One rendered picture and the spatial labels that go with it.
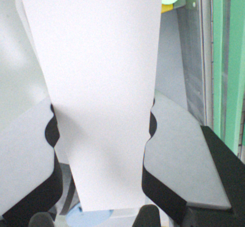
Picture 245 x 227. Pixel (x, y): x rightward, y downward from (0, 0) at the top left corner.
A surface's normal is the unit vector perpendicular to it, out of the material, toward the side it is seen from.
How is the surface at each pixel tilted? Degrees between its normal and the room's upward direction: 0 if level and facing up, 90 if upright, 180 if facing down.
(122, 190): 0
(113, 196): 0
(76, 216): 11
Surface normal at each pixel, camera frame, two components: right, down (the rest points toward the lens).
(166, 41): 0.06, 0.53
